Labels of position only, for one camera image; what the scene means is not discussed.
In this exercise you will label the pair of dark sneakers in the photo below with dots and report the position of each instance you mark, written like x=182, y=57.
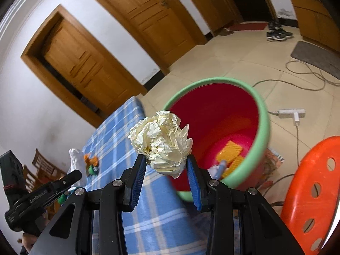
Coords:
x=279, y=33

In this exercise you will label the wooden wall panel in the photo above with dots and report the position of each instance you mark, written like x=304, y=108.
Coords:
x=212, y=10

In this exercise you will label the red doormat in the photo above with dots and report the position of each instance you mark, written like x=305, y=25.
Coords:
x=248, y=26

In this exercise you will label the cream paper ball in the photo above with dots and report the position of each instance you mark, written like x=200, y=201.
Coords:
x=162, y=143

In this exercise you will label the wooden cabinet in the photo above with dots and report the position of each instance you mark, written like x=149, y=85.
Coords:
x=313, y=18

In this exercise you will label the blue plaid tablecloth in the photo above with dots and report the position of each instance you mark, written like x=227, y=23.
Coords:
x=156, y=223

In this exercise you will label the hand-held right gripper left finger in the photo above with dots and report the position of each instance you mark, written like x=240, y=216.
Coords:
x=136, y=183

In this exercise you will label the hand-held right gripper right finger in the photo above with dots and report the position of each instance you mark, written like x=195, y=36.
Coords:
x=195, y=186

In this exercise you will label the large yellow foam fruit net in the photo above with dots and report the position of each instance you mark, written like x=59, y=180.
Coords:
x=231, y=150

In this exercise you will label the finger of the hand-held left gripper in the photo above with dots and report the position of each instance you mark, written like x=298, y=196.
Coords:
x=67, y=179

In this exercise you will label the grey floor mat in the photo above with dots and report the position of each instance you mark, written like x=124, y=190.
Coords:
x=316, y=55

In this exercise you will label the light blue plastic piece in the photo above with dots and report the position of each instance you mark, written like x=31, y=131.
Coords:
x=220, y=168

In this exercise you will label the red bucket with green rim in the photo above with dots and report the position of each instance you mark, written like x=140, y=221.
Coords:
x=220, y=117

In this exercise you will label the orange plastic stool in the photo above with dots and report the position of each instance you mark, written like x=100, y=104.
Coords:
x=316, y=186

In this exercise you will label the white power strip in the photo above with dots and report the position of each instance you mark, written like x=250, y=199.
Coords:
x=288, y=113

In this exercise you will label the closed wooden door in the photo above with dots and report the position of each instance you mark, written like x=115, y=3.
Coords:
x=151, y=16

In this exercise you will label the printed magazine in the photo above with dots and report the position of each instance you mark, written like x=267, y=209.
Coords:
x=271, y=164

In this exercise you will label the small orange wrapper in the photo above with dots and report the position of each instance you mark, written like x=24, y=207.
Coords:
x=90, y=160

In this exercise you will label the brown slippers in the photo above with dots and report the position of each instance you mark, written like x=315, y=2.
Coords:
x=225, y=32

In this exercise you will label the wooden door ajar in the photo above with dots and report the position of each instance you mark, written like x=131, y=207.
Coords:
x=85, y=66

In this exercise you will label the small yellow foam fruit net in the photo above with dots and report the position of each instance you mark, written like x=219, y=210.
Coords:
x=235, y=168

